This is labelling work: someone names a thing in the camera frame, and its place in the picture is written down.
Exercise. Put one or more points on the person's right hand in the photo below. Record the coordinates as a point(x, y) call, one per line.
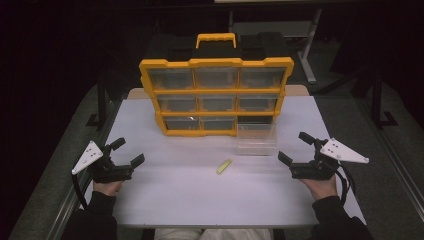
point(321, 189)

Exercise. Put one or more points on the clear plastic drawer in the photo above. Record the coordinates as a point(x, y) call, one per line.
point(256, 144)

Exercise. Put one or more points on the set of clear organizer drawers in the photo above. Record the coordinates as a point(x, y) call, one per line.
point(216, 103)

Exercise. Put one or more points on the person's legs in light pants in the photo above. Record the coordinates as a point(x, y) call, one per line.
point(213, 234)

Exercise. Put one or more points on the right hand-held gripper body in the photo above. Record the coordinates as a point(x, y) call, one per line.
point(316, 170)

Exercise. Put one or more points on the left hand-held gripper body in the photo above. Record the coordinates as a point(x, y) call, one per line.
point(110, 173)

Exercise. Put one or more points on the yellow black organizer case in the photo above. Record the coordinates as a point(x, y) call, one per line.
point(216, 62)

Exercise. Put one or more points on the black metal stand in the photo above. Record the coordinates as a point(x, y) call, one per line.
point(378, 100)
point(101, 100)

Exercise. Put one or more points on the small yellow-green stick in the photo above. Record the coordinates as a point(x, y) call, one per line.
point(224, 166)

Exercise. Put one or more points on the white metal desk frame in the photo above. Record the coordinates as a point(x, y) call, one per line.
point(308, 50)

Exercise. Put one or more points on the person's left hand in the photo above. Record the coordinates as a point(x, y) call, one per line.
point(107, 188)

